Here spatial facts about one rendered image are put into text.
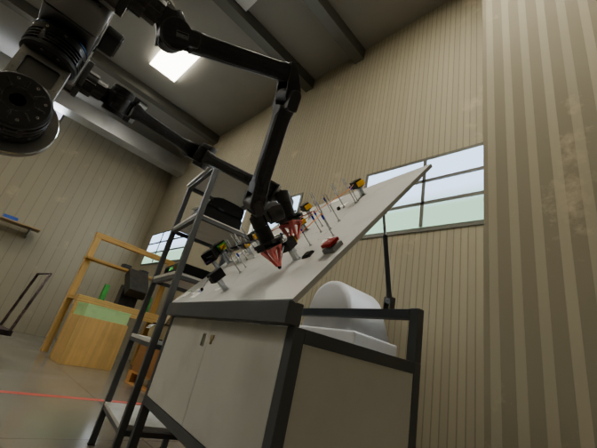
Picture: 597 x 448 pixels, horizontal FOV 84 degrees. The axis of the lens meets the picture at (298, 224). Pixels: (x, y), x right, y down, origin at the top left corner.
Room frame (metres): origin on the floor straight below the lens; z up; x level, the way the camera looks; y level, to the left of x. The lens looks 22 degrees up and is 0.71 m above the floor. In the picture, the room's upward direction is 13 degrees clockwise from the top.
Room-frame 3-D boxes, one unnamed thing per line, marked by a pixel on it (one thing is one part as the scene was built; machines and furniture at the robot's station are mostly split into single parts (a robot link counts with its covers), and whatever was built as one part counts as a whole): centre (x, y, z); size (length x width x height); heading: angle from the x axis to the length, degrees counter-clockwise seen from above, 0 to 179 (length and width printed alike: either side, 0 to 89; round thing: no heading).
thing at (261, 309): (1.47, 0.27, 0.83); 1.18 x 0.06 x 0.06; 32
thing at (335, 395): (1.64, 0.00, 0.60); 1.17 x 0.58 x 0.40; 32
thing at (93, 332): (6.46, 2.75, 1.10); 1.73 x 1.52 x 2.20; 131
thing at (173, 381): (1.71, 0.40, 0.60); 0.55 x 0.02 x 0.39; 32
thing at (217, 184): (2.36, 0.59, 0.92); 0.61 x 0.51 x 1.85; 32
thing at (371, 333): (3.30, -0.68, 0.76); 0.77 x 0.69 x 1.52; 41
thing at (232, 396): (1.24, 0.11, 0.60); 0.55 x 0.03 x 0.39; 32
